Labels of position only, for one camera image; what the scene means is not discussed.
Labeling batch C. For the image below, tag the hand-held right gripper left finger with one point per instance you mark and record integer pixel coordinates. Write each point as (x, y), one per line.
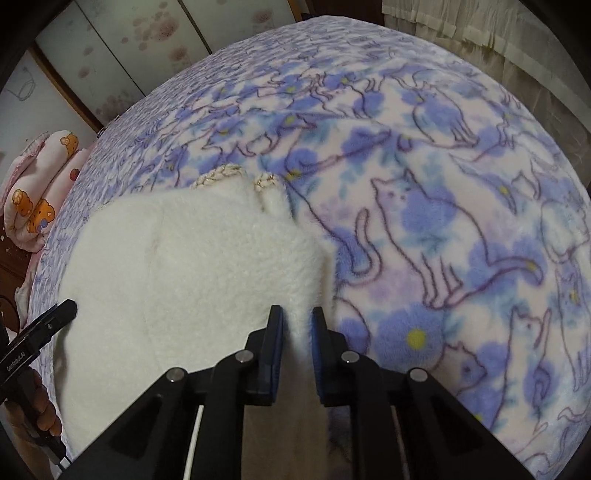
(273, 360)

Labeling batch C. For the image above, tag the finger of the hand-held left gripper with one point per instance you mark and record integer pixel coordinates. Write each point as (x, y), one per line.
(44, 325)

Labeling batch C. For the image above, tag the person's left hand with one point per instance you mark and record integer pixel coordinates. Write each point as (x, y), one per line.
(41, 406)

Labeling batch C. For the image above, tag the floral panel wardrobe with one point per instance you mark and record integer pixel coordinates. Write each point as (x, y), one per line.
(152, 50)

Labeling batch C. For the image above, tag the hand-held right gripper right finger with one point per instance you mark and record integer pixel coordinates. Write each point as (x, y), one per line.
(319, 360)

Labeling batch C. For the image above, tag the white fluffy coat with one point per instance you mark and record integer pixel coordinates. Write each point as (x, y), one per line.
(198, 258)

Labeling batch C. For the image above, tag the folded bear print quilt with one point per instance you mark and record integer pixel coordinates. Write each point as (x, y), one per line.
(41, 194)

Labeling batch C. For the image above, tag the blue cat print blanket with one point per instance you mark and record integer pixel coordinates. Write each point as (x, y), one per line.
(438, 207)

